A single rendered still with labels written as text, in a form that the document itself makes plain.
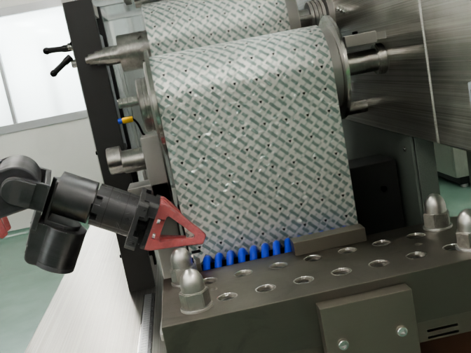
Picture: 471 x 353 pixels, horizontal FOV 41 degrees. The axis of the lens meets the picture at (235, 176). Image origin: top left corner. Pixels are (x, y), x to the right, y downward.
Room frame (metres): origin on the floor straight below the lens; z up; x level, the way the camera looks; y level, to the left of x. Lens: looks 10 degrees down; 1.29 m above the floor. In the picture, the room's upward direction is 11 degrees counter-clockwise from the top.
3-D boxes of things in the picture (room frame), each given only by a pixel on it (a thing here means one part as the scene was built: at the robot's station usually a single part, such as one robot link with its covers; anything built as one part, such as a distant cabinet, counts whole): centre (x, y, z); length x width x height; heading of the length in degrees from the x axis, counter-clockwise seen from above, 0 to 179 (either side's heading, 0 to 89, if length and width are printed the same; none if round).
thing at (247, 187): (0.84, -0.04, 1.10); 0.23 x 0.01 x 0.18; 94
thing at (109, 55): (1.14, 0.19, 1.33); 0.06 x 0.03 x 0.03; 94
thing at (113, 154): (0.92, 0.17, 1.18); 0.04 x 0.02 x 0.04; 4
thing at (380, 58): (0.91, -0.20, 1.25); 0.07 x 0.04 x 0.04; 94
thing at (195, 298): (0.67, 0.07, 1.05); 0.04 x 0.04 x 0.04
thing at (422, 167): (1.99, -0.18, 1.02); 2.24 x 0.04 x 0.24; 4
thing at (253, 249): (0.82, -0.04, 1.03); 0.21 x 0.04 x 0.03; 94
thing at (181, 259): (0.76, 0.09, 1.05); 0.04 x 0.04 x 0.04
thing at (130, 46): (1.14, 0.13, 1.33); 0.06 x 0.06 x 0.06; 4
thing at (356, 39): (0.91, -0.21, 1.28); 0.06 x 0.05 x 0.02; 94
